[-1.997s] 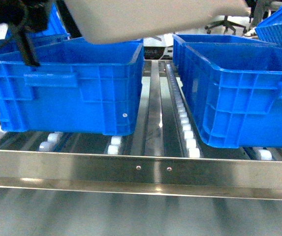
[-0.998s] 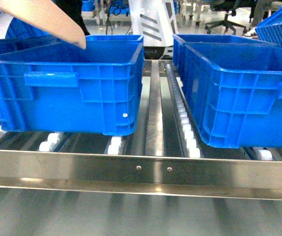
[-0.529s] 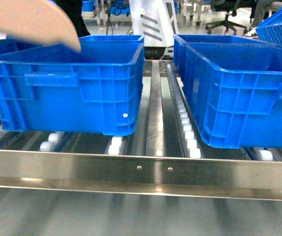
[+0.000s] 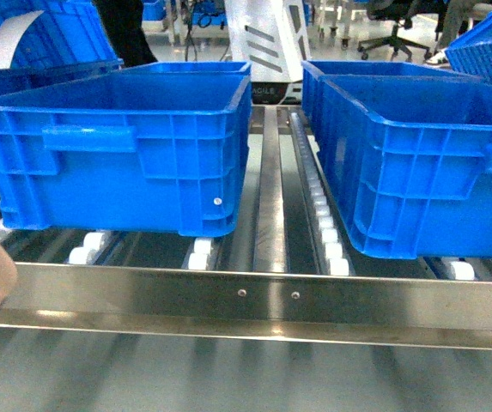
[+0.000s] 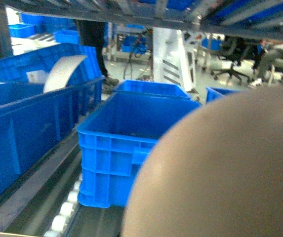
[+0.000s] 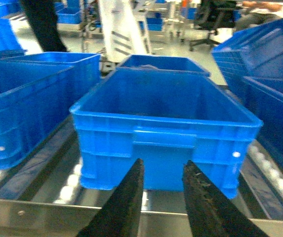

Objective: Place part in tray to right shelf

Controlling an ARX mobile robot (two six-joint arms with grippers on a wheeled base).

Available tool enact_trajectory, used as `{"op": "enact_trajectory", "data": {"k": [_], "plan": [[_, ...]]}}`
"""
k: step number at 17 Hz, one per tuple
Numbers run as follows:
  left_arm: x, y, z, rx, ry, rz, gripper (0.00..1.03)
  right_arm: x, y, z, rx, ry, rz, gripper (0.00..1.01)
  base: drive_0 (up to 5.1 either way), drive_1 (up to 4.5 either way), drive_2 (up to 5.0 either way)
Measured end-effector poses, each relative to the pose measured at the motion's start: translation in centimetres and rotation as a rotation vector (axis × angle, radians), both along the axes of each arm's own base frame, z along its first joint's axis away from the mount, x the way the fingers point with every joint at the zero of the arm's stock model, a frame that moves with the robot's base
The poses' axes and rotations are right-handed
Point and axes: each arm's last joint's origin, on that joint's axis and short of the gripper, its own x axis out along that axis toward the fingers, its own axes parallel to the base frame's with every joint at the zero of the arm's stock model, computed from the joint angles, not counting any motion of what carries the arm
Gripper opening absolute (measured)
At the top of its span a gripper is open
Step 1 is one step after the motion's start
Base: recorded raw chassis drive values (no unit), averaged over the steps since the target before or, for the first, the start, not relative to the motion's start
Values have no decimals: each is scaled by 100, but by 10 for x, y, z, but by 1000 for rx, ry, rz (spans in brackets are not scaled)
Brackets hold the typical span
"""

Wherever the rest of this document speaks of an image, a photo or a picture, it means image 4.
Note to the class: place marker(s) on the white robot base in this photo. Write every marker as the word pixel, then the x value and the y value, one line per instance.
pixel 272 36

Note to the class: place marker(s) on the stainless steel roller shelf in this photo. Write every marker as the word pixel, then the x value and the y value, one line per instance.
pixel 398 303

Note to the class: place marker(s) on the blue bin front left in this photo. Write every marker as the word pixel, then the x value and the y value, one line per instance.
pixel 143 152

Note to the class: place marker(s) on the blue bin rear left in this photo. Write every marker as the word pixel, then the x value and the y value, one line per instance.
pixel 215 68

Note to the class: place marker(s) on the blue bin rear middle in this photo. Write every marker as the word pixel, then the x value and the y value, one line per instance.
pixel 316 71

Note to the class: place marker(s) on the blue bin front middle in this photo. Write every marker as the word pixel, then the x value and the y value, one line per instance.
pixel 409 163

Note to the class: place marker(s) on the large blue bin far left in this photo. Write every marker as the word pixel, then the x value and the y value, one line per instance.
pixel 64 42

